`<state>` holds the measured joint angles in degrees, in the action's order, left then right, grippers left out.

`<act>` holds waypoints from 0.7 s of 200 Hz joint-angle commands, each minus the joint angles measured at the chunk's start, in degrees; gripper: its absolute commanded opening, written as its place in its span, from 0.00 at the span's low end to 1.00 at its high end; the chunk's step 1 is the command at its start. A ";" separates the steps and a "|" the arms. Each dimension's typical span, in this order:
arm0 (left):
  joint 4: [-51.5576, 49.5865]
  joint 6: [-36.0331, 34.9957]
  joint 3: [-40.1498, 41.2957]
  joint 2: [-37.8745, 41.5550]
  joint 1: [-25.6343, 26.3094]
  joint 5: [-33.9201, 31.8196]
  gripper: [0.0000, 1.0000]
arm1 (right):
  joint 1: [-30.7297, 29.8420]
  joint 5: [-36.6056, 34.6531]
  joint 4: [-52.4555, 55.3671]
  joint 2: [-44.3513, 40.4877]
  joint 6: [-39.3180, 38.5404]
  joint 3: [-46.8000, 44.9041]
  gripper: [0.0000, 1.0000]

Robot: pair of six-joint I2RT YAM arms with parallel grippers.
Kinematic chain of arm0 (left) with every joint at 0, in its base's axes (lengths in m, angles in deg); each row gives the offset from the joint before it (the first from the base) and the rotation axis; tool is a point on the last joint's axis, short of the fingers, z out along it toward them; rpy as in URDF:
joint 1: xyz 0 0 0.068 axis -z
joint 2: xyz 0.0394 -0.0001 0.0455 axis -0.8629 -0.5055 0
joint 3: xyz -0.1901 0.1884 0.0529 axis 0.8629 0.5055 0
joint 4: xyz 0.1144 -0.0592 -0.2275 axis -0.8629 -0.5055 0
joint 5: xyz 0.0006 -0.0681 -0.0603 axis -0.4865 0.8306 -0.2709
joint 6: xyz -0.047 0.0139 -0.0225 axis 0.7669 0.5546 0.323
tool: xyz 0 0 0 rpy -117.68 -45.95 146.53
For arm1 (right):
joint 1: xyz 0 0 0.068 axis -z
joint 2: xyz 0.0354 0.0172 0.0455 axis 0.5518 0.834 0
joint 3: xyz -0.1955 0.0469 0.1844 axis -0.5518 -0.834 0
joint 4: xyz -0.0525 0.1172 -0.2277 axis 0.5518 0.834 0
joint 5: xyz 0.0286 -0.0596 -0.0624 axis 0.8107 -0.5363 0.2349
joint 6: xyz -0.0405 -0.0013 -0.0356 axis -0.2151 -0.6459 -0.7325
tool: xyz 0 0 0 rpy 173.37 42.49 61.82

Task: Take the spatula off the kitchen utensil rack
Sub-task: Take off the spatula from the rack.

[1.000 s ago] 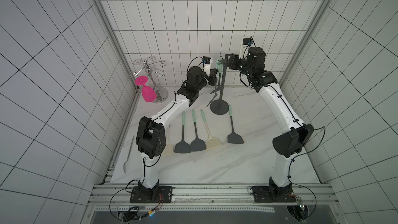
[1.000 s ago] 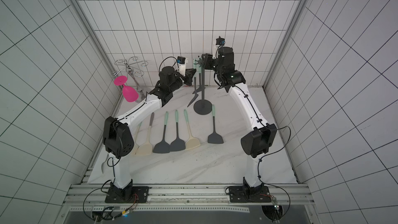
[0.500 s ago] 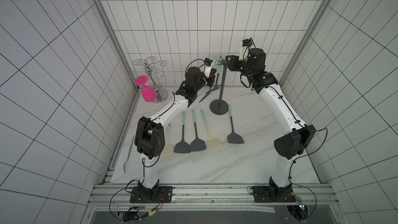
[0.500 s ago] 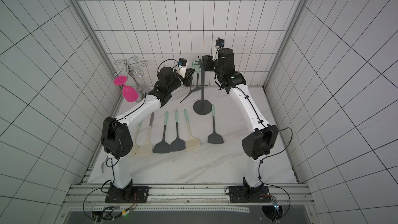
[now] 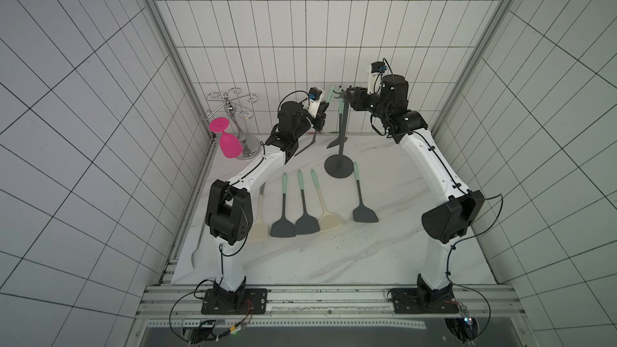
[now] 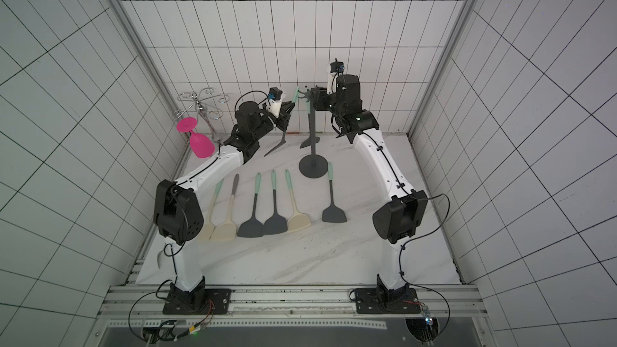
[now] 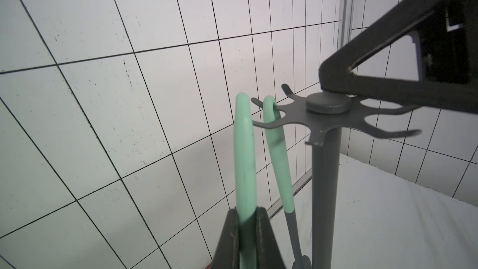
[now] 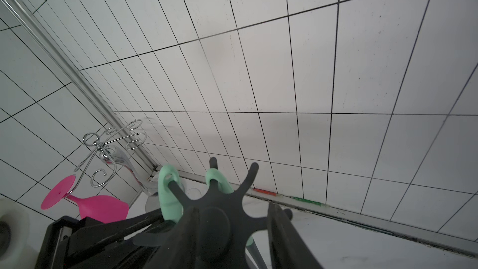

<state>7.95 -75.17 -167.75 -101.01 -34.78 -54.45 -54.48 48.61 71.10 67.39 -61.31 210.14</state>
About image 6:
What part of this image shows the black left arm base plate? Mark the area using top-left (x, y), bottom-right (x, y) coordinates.
top-left (162, 287), bottom-right (231, 316)

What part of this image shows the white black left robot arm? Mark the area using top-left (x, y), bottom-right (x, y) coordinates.
top-left (154, 101), bottom-right (295, 297)

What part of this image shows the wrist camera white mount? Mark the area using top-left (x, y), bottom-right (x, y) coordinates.
top-left (266, 87), bottom-right (284, 118)
top-left (327, 59), bottom-right (345, 95)

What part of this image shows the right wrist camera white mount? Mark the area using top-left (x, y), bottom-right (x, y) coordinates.
top-left (327, 59), bottom-right (345, 95)

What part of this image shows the cream spatula grey handle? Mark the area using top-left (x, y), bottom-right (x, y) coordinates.
top-left (210, 174), bottom-right (239, 241)

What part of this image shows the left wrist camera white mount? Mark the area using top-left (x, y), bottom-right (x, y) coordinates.
top-left (266, 87), bottom-right (284, 118)

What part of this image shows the electronics board with green led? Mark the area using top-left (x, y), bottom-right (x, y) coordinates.
top-left (141, 320), bottom-right (202, 345)

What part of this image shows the cream spatula mint handle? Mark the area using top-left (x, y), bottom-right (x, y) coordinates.
top-left (198, 179), bottom-right (224, 241)

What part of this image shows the chrome wine glass rack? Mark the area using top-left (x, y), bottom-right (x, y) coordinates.
top-left (174, 88), bottom-right (229, 153)

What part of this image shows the dark grey utensil rack stand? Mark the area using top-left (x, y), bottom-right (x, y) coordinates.
top-left (299, 87), bottom-right (328, 178)

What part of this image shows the aluminium mounting rail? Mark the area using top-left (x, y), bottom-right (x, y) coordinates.
top-left (99, 285), bottom-right (488, 324)

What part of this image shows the grey slotted turner mint handle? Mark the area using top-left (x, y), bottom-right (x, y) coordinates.
top-left (264, 87), bottom-right (300, 156)

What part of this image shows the grey spatula mint handle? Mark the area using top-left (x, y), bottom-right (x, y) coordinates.
top-left (264, 170), bottom-right (288, 236)
top-left (237, 173), bottom-right (264, 239)
top-left (321, 162), bottom-right (347, 223)

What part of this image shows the pink plastic wine glass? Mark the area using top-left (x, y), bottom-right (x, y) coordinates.
top-left (176, 117), bottom-right (216, 159)

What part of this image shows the cream turner mint handle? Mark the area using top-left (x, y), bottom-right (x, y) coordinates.
top-left (284, 170), bottom-right (311, 232)

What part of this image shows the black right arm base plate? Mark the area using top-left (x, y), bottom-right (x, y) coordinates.
top-left (351, 286), bottom-right (421, 315)

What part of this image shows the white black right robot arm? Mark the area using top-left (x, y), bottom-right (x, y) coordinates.
top-left (310, 72), bottom-right (427, 301)

